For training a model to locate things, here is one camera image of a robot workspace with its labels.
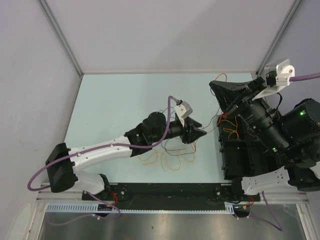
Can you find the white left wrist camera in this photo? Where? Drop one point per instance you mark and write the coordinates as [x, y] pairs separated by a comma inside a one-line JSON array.
[[182, 111]]

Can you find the aluminium frame rail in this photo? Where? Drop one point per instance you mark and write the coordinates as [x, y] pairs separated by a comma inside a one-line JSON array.
[[58, 32]]

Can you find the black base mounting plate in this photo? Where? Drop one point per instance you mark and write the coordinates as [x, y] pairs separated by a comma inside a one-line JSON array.
[[175, 196]]

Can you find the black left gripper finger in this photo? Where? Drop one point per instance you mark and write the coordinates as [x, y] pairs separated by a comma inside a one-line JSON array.
[[194, 124], [198, 133]]

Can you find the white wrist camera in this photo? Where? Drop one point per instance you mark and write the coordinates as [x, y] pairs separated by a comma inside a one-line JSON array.
[[278, 73], [182, 111]]

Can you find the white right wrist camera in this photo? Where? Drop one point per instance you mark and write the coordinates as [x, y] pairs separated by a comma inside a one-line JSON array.
[[278, 73]]

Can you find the black compartment organizer tray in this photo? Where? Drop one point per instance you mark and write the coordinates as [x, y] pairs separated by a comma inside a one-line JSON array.
[[243, 155]]

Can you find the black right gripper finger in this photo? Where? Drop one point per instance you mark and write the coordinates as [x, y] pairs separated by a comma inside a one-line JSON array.
[[232, 86], [231, 100]]

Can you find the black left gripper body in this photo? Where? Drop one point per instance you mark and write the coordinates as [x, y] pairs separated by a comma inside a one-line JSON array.
[[186, 136]]

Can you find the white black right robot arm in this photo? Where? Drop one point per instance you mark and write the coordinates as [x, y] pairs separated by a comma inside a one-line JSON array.
[[293, 137]]

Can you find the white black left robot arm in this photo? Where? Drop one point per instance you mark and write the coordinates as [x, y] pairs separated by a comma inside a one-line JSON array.
[[65, 166]]

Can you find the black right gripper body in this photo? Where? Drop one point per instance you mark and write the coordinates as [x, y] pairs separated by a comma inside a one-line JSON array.
[[259, 86]]

